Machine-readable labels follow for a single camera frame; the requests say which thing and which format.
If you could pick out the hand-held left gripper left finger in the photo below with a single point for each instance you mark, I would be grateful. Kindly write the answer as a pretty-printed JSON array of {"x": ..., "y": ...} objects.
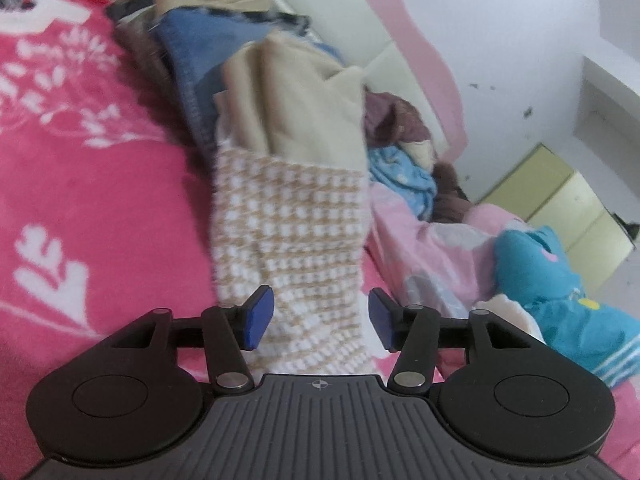
[{"x": 260, "y": 317}]

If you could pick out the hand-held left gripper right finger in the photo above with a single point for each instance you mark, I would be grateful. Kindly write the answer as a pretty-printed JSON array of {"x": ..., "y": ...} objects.
[{"x": 382, "y": 317}]

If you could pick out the beige checked knit cardigan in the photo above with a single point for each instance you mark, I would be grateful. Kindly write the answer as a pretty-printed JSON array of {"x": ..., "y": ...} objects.
[{"x": 290, "y": 240}]

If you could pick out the pink printed quilt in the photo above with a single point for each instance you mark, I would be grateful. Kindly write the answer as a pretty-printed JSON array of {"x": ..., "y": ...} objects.
[{"x": 440, "y": 255}]

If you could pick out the white knit garment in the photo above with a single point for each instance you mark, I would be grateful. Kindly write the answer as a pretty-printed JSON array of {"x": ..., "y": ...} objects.
[{"x": 505, "y": 310}]

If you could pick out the light blue printed garment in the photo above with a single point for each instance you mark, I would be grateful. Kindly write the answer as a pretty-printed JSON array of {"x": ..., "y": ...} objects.
[{"x": 400, "y": 175}]

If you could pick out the brown garment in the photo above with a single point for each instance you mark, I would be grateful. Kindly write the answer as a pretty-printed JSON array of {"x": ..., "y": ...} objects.
[{"x": 395, "y": 120}]

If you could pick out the cream folded garment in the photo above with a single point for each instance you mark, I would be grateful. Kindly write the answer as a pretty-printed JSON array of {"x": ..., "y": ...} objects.
[{"x": 300, "y": 110}]

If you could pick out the pale yellow wardrobe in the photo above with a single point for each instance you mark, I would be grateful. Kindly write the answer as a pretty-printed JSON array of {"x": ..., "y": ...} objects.
[{"x": 565, "y": 200}]

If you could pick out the blue jeans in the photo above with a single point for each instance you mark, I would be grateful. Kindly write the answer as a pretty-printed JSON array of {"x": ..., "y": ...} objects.
[{"x": 200, "y": 40}]

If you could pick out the pink and white headboard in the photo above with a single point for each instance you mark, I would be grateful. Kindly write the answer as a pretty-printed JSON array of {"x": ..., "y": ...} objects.
[{"x": 350, "y": 25}]

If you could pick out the grey plaid garment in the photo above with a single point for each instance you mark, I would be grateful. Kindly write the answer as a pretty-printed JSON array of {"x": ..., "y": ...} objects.
[{"x": 292, "y": 22}]

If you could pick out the tan folded garment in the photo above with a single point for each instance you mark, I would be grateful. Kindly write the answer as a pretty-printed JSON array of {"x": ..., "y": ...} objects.
[{"x": 210, "y": 2}]

